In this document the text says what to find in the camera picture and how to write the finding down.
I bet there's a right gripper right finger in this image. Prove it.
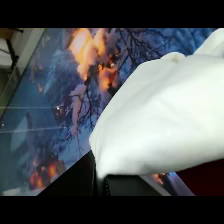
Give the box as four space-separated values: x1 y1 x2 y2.
102 173 172 197

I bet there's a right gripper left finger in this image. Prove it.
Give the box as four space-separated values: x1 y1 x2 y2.
38 149 98 197

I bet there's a white shirt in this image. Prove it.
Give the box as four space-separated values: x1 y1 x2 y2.
88 27 224 179

